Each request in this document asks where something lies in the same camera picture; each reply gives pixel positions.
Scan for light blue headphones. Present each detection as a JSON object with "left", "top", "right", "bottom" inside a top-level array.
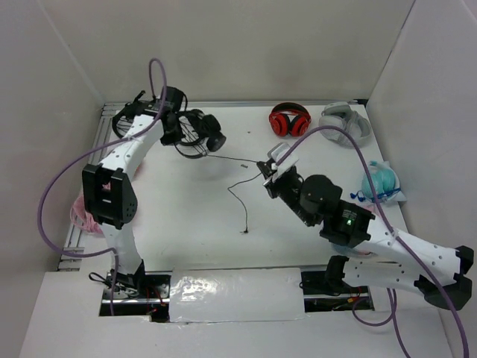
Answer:
[{"left": 335, "top": 246, "right": 374, "bottom": 258}]

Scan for teal headphones in bag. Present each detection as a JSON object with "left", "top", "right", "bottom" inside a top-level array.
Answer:
[{"left": 350, "top": 161, "right": 407, "bottom": 203}]

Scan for white grey headphones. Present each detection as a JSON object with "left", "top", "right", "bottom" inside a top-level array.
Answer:
[{"left": 318, "top": 101, "right": 372, "bottom": 146}]

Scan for black headphones with microphone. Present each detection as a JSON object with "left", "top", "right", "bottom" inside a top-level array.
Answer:
[{"left": 112, "top": 90, "right": 157, "bottom": 139}]

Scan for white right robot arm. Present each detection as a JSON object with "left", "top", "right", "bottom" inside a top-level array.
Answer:
[{"left": 257, "top": 160, "right": 474, "bottom": 310}]

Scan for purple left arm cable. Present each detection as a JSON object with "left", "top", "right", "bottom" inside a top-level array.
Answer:
[{"left": 37, "top": 57, "right": 168, "bottom": 318}]

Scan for pink headphones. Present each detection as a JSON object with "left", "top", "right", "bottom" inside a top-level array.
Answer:
[{"left": 69, "top": 189, "right": 104, "bottom": 236}]

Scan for white taped front panel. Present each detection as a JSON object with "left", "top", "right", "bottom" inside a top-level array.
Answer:
[{"left": 168, "top": 268, "right": 306, "bottom": 323}]

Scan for red over-ear headphones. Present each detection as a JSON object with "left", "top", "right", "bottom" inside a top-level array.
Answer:
[{"left": 268, "top": 102, "right": 312, "bottom": 137}]

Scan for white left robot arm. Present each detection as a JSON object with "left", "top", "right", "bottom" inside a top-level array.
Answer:
[{"left": 82, "top": 87, "right": 187, "bottom": 298}]

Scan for black wired headphones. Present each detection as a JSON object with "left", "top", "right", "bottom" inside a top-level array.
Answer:
[{"left": 174, "top": 108, "right": 269, "bottom": 235}]

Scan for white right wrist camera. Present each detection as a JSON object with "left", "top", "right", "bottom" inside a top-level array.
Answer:
[{"left": 267, "top": 142, "right": 299, "bottom": 183}]

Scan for black thin-band headphones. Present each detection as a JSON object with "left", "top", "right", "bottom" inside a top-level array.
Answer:
[{"left": 174, "top": 122, "right": 208, "bottom": 160}]

